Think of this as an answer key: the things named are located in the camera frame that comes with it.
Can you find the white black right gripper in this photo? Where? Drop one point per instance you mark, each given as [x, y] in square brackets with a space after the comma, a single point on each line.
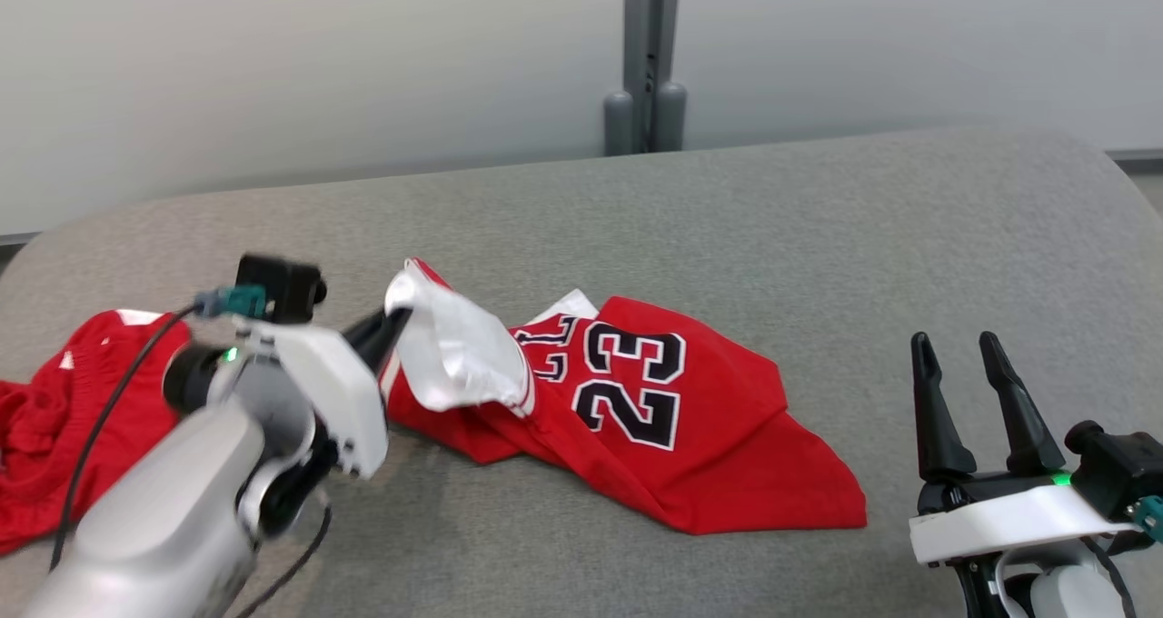
[999, 518]

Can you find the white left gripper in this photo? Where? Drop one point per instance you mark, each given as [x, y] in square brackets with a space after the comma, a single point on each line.
[336, 382]

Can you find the red basketball jersey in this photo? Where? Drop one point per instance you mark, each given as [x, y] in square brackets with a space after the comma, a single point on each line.
[727, 454]

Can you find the red shorts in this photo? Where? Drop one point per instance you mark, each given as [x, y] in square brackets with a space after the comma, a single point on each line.
[45, 427]

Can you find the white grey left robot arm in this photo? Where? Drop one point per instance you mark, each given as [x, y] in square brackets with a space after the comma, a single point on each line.
[154, 527]

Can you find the grey baseboard strip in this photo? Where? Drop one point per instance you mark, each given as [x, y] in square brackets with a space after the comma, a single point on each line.
[1140, 160]

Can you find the grey cylinder bumper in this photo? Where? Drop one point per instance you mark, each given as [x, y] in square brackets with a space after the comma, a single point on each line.
[619, 127]
[670, 118]

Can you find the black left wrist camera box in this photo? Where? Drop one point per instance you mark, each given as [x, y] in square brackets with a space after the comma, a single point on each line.
[282, 286]

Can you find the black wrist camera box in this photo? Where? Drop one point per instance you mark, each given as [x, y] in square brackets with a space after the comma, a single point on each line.
[282, 286]
[1122, 468]

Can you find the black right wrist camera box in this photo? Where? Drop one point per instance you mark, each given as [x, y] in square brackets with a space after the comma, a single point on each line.
[1122, 468]

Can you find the teal left camera connector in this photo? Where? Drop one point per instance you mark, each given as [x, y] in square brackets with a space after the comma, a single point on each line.
[236, 302]

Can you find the teal camera connector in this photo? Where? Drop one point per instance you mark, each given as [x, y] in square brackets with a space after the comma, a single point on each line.
[236, 302]
[1152, 516]

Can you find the teal right camera connector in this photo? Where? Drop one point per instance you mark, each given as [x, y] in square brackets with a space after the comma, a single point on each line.
[1152, 516]

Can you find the grey metal post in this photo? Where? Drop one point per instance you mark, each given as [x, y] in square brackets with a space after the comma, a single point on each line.
[650, 36]

